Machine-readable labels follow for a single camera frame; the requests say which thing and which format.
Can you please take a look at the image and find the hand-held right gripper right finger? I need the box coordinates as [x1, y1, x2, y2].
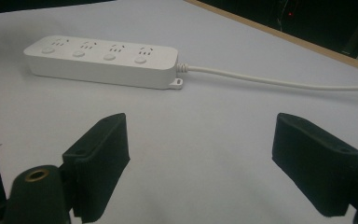
[271, 112, 358, 217]

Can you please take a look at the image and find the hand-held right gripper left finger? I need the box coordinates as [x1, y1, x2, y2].
[62, 112, 131, 224]

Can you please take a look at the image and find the white power strip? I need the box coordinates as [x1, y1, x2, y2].
[23, 35, 184, 91]

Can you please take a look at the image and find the white power strip cable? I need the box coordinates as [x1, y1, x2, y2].
[176, 63, 358, 92]

